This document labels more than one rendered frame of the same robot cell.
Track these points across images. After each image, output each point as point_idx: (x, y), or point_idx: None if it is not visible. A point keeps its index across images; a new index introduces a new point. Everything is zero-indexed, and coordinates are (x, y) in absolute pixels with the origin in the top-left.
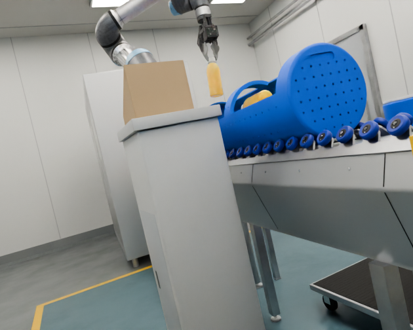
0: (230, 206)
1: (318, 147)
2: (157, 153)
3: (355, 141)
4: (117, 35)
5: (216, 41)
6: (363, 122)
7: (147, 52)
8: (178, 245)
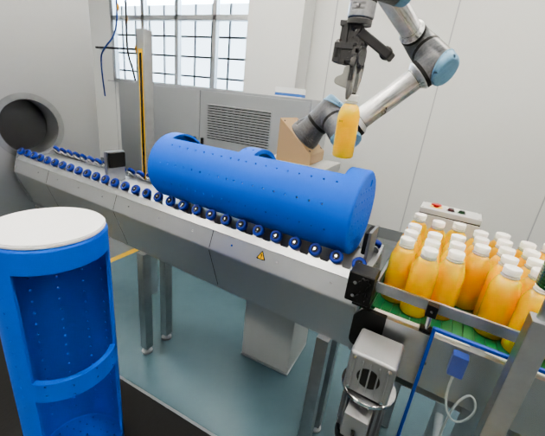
0: None
1: (189, 205)
2: None
3: (163, 201)
4: (411, 53)
5: (349, 63)
6: (156, 193)
7: (323, 99)
8: None
